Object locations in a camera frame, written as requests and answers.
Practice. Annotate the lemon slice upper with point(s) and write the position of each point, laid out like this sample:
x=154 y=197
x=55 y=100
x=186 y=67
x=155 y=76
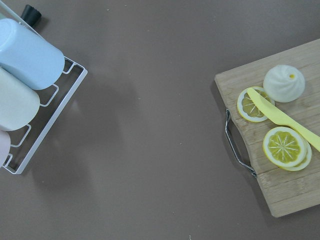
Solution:
x=247 y=109

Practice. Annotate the lemon slice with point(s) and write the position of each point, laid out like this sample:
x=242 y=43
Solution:
x=287 y=149
x=247 y=109

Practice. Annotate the yellow plastic knife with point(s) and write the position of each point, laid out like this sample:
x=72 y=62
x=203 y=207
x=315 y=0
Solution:
x=280 y=118

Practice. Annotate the white toy steamed bun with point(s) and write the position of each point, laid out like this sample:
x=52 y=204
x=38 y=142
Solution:
x=284 y=83

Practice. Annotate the lemon slice lower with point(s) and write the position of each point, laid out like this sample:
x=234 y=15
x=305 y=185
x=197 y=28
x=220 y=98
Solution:
x=287 y=149

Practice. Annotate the white plastic cup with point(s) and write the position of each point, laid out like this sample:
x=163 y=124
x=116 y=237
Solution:
x=19 y=104

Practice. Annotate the bamboo cutting board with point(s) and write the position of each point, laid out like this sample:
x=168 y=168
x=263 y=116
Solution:
x=285 y=191

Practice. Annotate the blue plastic cup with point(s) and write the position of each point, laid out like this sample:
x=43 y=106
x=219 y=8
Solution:
x=28 y=57

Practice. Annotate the pink plastic cup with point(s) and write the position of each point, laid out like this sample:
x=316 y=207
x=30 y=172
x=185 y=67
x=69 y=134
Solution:
x=5 y=144

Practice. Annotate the black rubber stopper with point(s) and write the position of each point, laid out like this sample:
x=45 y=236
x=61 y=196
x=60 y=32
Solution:
x=30 y=15

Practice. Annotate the metal cutting board handle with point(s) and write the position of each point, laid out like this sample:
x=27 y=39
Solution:
x=231 y=142

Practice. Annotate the white wire cup rack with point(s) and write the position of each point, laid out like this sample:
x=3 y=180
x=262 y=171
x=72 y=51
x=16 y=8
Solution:
x=26 y=140

